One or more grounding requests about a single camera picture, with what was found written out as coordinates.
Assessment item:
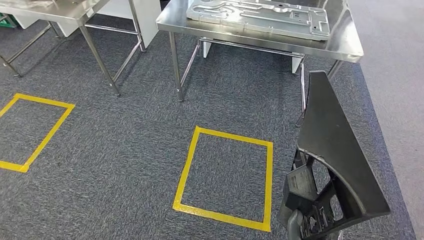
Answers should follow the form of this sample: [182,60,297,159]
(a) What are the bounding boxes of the steel workbench table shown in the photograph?
[155,0,365,128]
[0,0,147,98]

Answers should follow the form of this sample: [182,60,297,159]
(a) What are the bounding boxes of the grey stamped metal panel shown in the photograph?
[186,0,331,42]

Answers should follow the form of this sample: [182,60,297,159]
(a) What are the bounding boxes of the black plastic license plate bracket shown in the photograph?
[277,70,392,240]

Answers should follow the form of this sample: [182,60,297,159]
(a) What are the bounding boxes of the yellow floor tape square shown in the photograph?
[172,125,275,233]
[0,93,76,174]

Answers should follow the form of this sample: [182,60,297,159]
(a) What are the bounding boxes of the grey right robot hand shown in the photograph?
[286,206,344,240]

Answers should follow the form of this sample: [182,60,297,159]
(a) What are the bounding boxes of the green plastic crate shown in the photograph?
[0,13,17,29]

